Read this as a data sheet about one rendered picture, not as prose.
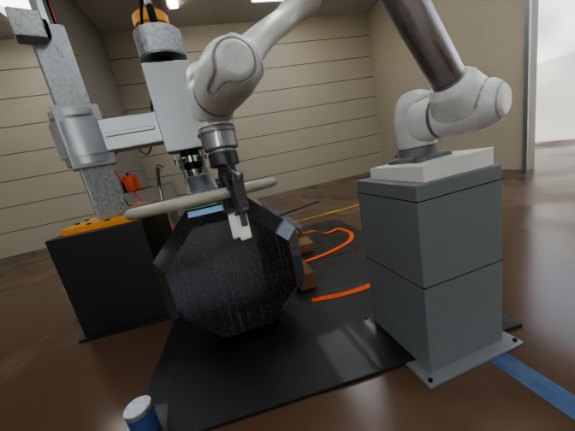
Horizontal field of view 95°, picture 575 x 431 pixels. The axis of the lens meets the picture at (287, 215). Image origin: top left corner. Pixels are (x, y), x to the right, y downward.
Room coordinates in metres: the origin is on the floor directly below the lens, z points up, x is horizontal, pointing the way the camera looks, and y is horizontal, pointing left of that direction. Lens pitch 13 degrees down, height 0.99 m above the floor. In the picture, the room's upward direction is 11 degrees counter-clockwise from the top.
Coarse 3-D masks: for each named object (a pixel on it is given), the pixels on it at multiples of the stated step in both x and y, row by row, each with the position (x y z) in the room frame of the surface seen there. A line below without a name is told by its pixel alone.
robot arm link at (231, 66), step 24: (288, 0) 0.83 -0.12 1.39; (312, 0) 0.86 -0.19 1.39; (264, 24) 0.63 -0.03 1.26; (288, 24) 0.78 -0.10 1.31; (216, 48) 0.50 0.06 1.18; (240, 48) 0.51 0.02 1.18; (264, 48) 0.62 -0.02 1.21; (216, 72) 0.51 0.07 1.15; (240, 72) 0.51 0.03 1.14; (216, 96) 0.54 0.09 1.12; (240, 96) 0.54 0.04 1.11
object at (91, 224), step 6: (120, 216) 1.87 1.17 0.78; (84, 222) 1.94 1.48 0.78; (90, 222) 1.79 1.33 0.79; (96, 222) 1.80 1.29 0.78; (102, 222) 1.77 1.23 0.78; (108, 222) 1.78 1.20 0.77; (114, 222) 1.78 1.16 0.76; (120, 222) 1.79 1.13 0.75; (126, 222) 1.79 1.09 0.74; (66, 228) 1.80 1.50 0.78; (72, 228) 1.75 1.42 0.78; (78, 228) 1.75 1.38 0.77; (84, 228) 1.75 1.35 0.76; (90, 228) 1.76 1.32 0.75; (96, 228) 1.76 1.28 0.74; (66, 234) 1.74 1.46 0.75
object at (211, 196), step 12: (264, 180) 0.78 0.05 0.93; (276, 180) 0.88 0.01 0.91; (204, 192) 0.67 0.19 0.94; (216, 192) 0.67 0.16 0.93; (228, 192) 0.68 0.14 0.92; (156, 204) 0.66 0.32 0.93; (168, 204) 0.65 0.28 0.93; (180, 204) 0.65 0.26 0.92; (192, 204) 0.66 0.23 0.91; (132, 216) 0.71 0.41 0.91; (144, 216) 0.68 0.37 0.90
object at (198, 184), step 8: (184, 160) 1.68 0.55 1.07; (200, 160) 1.57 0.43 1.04; (184, 168) 1.50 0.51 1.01; (184, 176) 1.30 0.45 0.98; (200, 176) 1.41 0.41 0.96; (208, 176) 1.30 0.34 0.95; (192, 184) 1.31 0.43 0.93; (200, 184) 1.30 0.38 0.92; (208, 184) 1.29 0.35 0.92; (192, 192) 1.20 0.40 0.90
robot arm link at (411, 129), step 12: (408, 96) 1.08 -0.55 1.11; (420, 96) 1.06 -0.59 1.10; (396, 108) 1.12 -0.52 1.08; (408, 108) 1.07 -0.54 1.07; (420, 108) 1.03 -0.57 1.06; (396, 120) 1.12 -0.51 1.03; (408, 120) 1.07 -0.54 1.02; (420, 120) 1.02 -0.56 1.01; (396, 132) 1.13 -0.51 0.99; (408, 132) 1.07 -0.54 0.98; (420, 132) 1.03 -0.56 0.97; (408, 144) 1.08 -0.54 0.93; (420, 144) 1.06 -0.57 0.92
